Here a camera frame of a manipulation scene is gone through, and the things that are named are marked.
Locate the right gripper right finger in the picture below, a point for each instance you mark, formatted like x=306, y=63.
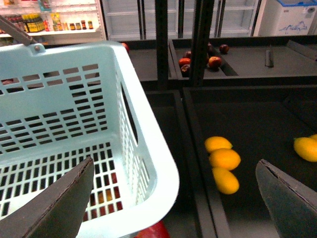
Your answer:
x=292, y=205

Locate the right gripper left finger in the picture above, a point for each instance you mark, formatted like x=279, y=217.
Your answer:
x=58, y=211

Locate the light blue plastic basket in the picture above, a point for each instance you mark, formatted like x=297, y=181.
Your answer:
x=59, y=106

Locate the yellow lemon far right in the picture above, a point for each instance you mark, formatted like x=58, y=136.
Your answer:
x=306, y=148

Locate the yellow lemon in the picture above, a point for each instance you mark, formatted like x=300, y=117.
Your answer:
x=306, y=148
x=226, y=181
x=217, y=142
x=225, y=158

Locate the yellow lemon upper right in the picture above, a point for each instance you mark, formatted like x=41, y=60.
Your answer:
x=225, y=158

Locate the yellow lemon top centre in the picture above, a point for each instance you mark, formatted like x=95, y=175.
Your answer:
x=217, y=142

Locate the red fruit under basket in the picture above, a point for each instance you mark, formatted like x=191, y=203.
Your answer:
x=158, y=230

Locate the black display tray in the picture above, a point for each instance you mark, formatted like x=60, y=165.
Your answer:
x=261, y=123

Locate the dark red apple rear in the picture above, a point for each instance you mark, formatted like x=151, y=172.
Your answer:
x=224, y=49

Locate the red apple left group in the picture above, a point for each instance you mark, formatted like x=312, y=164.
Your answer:
x=184, y=61

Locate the white freezer chest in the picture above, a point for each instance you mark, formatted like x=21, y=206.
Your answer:
x=285, y=17

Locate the shelf of bottled sauces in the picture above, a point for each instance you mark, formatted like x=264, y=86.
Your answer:
x=56, y=22

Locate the red apple near post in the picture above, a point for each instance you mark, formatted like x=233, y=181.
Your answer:
x=214, y=62

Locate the dark metal shelf post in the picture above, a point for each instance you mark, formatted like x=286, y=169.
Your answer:
x=161, y=43

